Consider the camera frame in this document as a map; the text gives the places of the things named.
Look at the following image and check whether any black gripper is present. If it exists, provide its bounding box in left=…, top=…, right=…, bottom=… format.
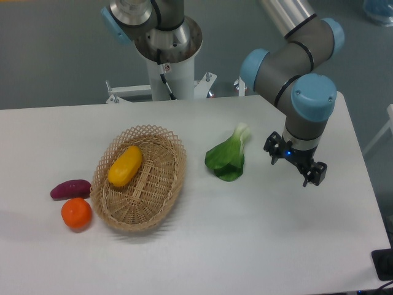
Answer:
left=263, top=132, right=327, bottom=187

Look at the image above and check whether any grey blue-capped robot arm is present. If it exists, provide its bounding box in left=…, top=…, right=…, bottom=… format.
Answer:
left=101, top=1, right=344, bottom=185

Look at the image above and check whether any woven wicker basket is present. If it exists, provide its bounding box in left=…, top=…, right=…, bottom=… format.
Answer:
left=90, top=125, right=187, bottom=232

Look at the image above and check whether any yellow mango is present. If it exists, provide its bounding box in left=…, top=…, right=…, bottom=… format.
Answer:
left=107, top=146, right=142, bottom=187

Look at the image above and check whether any green bok choy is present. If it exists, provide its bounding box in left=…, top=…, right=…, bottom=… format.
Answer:
left=204, top=123, right=251, bottom=182

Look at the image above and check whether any black device at table edge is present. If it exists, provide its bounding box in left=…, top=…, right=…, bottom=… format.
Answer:
left=371, top=248, right=392, bottom=281

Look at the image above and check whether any blue object top right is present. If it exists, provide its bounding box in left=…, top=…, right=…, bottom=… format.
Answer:
left=363, top=0, right=392, bottom=27

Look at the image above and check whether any purple sweet potato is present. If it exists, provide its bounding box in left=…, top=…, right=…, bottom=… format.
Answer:
left=50, top=179, right=91, bottom=200

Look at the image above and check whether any orange tangerine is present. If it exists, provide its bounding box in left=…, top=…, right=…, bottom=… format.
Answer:
left=61, top=197, right=92, bottom=229

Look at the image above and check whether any white furniture frame right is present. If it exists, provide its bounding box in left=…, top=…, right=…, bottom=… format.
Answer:
left=362, top=104, right=392, bottom=159

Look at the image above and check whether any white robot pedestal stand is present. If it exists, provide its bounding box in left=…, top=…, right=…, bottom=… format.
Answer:
left=105, top=55, right=249, bottom=104

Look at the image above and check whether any black cable on pedestal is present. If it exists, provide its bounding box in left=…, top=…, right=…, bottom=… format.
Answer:
left=155, top=48, right=177, bottom=101

